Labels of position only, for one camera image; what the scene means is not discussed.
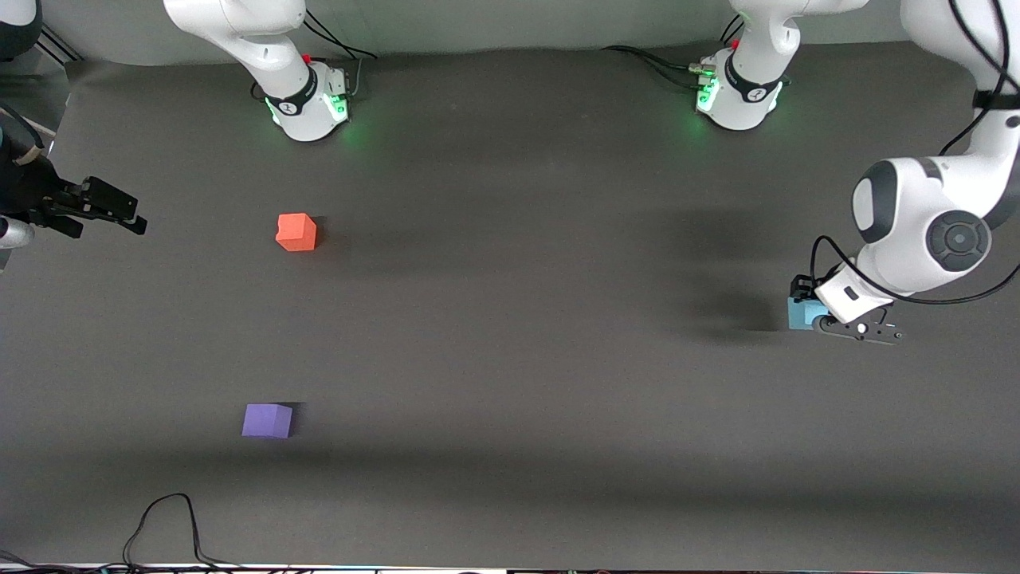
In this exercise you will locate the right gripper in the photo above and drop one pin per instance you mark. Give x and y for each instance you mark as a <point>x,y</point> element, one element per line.
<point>32,194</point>

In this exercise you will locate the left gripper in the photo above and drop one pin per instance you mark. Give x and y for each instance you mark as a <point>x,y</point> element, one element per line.
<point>799,286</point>

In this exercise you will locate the blue cube block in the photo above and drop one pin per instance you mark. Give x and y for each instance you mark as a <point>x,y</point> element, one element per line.
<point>799,313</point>

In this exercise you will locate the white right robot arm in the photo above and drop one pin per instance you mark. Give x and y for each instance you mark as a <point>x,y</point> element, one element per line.
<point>303,104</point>

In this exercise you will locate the orange cube block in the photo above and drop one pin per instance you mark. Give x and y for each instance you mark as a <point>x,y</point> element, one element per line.
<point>296,231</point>

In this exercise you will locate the purple cube block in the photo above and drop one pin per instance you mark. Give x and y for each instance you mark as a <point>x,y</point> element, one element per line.
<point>267,421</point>

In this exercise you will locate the aluminium frame rail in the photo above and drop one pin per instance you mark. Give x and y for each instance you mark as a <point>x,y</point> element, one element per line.
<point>60,46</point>

